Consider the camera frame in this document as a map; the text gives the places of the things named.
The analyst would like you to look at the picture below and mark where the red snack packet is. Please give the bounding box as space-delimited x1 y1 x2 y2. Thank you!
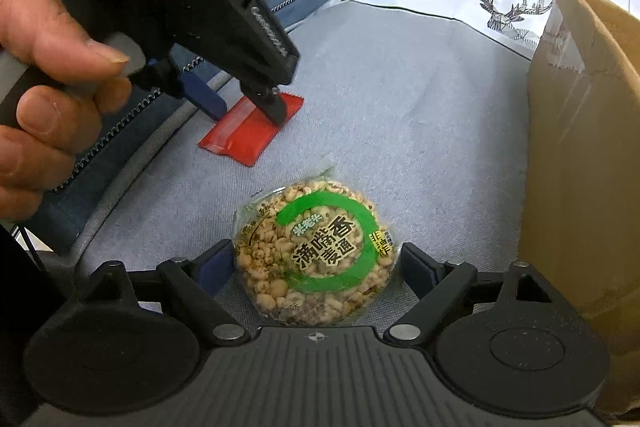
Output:
198 96 281 167

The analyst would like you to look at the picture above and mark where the round puffed rice cake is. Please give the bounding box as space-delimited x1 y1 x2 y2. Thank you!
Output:
233 172 398 327

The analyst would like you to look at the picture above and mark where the person left hand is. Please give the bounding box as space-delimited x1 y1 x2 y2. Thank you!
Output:
1 0 131 222

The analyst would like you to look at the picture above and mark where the brown cardboard box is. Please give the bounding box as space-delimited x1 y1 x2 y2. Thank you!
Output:
518 0 640 421

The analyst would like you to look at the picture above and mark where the grey deer print sofa cover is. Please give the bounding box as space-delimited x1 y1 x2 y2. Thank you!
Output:
39 0 640 338

